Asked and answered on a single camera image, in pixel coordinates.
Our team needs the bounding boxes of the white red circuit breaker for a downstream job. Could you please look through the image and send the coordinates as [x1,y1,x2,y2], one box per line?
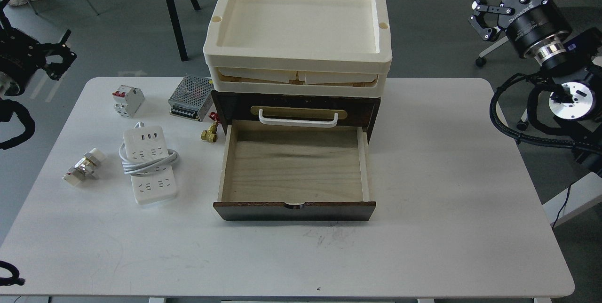
[112,85,145,118]

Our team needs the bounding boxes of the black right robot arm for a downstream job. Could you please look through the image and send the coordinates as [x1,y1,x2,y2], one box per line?
[469,0,602,175]

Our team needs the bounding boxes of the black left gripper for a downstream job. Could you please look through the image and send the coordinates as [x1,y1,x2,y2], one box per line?
[0,0,78,97]

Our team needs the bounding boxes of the black table legs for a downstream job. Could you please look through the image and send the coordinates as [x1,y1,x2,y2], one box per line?
[157,0,202,62]

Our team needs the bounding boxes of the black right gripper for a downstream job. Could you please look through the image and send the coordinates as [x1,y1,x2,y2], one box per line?
[468,0,573,61]

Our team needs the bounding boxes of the white power strip with cable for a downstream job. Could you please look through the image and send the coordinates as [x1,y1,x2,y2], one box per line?
[118,121,179,205]

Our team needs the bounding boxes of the white drawer handle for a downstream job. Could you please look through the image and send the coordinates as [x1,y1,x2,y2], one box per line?
[258,109,339,128]

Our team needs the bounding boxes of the brass valve red handle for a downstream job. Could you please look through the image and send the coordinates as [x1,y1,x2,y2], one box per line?
[200,112,221,144]

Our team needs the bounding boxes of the white metal pipe fitting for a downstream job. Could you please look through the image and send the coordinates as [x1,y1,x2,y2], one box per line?
[62,147,106,187]

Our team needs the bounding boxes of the metal mesh power supply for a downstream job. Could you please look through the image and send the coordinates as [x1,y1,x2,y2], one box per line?
[168,74,214,121]

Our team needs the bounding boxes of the open wooden drawer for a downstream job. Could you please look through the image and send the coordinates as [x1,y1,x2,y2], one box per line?
[213,120,377,221]

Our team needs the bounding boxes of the cream plastic stacked tray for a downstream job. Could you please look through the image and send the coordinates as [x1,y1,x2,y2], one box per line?
[203,0,393,98]

